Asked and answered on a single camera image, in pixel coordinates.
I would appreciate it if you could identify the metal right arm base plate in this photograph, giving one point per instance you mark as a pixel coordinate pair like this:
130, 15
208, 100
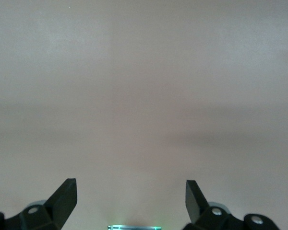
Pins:
134, 227

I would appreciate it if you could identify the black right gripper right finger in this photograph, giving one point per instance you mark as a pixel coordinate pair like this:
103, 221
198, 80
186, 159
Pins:
196, 206

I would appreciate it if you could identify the brown table cover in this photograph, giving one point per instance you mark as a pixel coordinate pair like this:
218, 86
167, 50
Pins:
144, 72

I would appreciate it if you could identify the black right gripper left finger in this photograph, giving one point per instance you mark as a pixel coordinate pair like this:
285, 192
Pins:
60, 206

